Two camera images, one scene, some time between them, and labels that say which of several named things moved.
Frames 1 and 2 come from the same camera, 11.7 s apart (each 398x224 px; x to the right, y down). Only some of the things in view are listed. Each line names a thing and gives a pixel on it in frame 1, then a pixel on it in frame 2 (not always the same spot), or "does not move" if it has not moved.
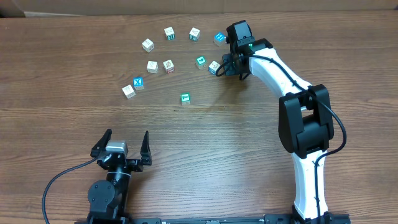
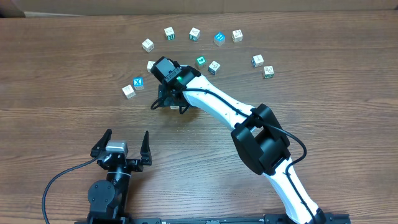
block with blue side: [213, 66] does not move
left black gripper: [145, 157] does not move
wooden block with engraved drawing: [152, 66] does not move
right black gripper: [230, 69] to [167, 101]
